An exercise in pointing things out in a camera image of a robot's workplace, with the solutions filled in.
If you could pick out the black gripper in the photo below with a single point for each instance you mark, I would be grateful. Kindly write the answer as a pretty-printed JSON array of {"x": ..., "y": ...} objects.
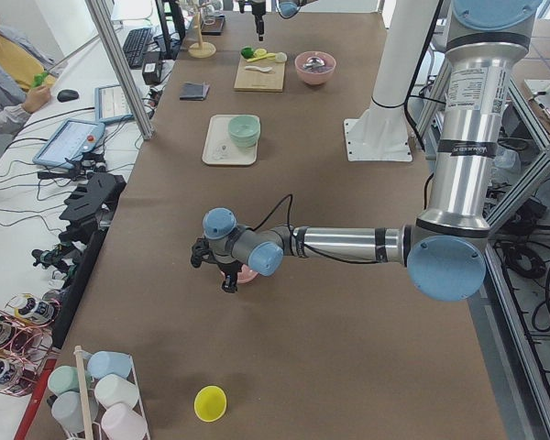
[
  {"x": 258, "y": 11},
  {"x": 225, "y": 269}
]

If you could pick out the person in grey jacket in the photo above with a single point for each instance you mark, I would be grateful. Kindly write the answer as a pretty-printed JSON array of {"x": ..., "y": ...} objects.
[{"x": 26, "y": 76}]

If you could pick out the white steamed bun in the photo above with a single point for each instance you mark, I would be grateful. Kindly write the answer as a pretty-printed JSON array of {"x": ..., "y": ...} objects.
[{"x": 281, "y": 57}]

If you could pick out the large pink ice bowl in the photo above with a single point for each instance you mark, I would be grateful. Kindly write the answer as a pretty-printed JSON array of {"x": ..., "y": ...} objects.
[{"x": 315, "y": 75}]

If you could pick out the green bowl stack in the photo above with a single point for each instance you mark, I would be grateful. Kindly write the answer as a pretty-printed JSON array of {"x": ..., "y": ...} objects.
[{"x": 244, "y": 130}]

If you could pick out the green lime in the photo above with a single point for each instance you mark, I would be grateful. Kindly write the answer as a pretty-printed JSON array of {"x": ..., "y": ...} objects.
[{"x": 247, "y": 53}]

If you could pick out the pastel cup rack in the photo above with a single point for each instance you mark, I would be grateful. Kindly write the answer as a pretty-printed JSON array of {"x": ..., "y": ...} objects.
[{"x": 98, "y": 397}]

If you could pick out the blue teach pendant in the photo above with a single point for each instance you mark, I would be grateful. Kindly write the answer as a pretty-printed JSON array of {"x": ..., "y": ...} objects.
[{"x": 70, "y": 142}]

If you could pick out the wooden mug tree stand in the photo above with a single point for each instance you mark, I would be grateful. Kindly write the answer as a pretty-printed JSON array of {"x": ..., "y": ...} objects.
[{"x": 198, "y": 48}]

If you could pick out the black keyboard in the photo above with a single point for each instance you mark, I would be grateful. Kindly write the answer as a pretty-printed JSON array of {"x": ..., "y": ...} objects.
[{"x": 135, "y": 46}]

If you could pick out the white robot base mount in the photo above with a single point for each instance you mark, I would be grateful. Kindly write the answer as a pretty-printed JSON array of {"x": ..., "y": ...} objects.
[{"x": 381, "y": 133}]

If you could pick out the black computer mouse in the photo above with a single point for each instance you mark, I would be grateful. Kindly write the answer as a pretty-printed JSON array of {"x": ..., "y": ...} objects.
[{"x": 67, "y": 95}]

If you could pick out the small pink bowl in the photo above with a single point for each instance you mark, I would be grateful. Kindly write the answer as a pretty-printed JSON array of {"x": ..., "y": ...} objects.
[{"x": 246, "y": 275}]

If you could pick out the black tool holder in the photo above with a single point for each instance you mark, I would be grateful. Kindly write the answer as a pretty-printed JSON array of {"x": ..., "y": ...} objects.
[{"x": 86, "y": 201}]

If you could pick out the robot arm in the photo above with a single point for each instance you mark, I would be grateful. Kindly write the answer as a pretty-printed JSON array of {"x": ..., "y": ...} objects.
[
  {"x": 443, "y": 250},
  {"x": 286, "y": 10}
]

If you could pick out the cream rabbit tray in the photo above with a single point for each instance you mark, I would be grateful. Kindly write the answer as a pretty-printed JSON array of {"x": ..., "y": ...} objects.
[{"x": 219, "y": 149}]

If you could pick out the yellow plastic cup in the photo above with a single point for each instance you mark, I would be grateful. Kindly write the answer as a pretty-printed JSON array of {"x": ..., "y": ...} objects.
[{"x": 210, "y": 403}]

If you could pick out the grey folded cloth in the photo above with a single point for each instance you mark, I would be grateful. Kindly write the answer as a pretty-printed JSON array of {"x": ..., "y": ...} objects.
[{"x": 191, "y": 91}]

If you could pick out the white ceramic spoon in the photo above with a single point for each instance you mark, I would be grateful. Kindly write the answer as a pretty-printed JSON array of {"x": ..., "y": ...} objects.
[{"x": 255, "y": 68}]

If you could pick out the yellow plastic knife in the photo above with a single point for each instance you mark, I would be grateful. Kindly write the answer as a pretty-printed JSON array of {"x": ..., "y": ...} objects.
[{"x": 267, "y": 56}]

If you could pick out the bamboo cutting board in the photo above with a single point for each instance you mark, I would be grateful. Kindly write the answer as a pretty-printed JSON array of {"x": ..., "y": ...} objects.
[{"x": 252, "y": 81}]

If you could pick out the aluminium frame post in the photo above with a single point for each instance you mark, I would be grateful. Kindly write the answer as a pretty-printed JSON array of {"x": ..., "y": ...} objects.
[{"x": 107, "y": 34}]

